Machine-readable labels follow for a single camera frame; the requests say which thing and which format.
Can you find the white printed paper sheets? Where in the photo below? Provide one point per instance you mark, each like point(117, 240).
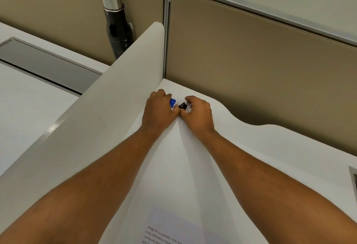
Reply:
point(178, 174)

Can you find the white desk divider panel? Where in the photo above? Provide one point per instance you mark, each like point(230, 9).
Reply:
point(92, 124)

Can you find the black binder clip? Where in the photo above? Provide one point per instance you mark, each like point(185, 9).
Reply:
point(183, 106)

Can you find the person's left hand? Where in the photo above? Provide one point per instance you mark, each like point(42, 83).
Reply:
point(157, 113)

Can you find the person's left fingers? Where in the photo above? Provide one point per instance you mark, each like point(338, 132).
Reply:
point(164, 97)

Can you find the person's left forearm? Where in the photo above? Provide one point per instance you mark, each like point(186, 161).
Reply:
point(72, 191)

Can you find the person's right fingers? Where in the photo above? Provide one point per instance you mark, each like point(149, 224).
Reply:
point(192, 104)

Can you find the person's right hand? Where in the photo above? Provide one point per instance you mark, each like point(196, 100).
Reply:
point(198, 117)

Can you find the tan cubicle partition panel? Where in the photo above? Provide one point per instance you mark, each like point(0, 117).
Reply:
point(265, 71)
point(67, 12)

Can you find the person's right forearm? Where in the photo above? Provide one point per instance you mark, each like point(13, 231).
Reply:
point(279, 193)

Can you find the black metal water bottle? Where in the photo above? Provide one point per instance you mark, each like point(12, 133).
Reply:
point(116, 26)

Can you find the blue binder clip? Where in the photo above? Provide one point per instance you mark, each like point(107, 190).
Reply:
point(173, 102)

